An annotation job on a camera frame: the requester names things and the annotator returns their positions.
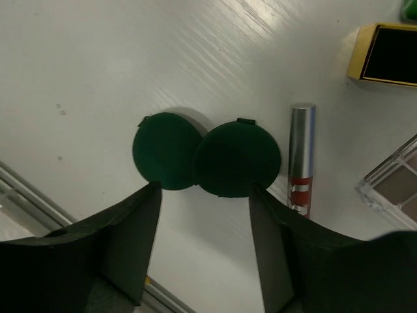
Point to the front aluminium rail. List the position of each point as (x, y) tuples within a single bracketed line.
[(26, 205)]

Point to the green lip balm tube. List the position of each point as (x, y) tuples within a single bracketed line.
[(408, 12)]

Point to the red lip gloss tube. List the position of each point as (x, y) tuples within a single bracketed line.
[(301, 157)]

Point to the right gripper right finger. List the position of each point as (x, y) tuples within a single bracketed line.
[(300, 261)]

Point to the green round compact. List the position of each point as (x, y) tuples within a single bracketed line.
[(163, 149), (234, 156)]

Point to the lower black gold lipstick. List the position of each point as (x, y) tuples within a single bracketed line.
[(385, 53)]

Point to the eyeshadow palette clear case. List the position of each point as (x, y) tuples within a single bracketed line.
[(390, 188)]

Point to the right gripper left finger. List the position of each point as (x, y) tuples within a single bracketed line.
[(98, 264)]

